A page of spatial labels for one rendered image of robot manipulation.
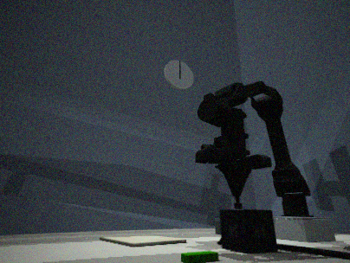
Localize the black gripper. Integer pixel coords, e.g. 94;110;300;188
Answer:
195;128;272;196

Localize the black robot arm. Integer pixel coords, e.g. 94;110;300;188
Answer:
198;81;314;217

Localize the green rectangular block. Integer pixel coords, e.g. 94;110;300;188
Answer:
181;252;219;263

